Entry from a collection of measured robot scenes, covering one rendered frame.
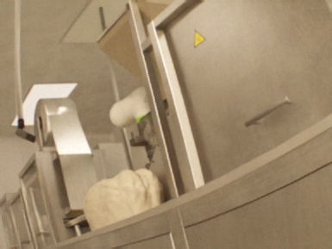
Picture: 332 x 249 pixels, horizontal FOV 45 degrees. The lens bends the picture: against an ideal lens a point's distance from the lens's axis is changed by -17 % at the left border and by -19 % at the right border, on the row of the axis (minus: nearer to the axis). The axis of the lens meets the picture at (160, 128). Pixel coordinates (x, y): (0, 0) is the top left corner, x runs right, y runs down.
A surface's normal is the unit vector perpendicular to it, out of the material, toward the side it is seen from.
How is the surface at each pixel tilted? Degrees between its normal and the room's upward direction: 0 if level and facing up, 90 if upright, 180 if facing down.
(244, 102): 90
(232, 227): 90
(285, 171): 90
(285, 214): 90
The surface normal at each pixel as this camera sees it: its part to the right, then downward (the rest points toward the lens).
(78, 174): 0.52, -0.36
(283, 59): -0.82, 0.03
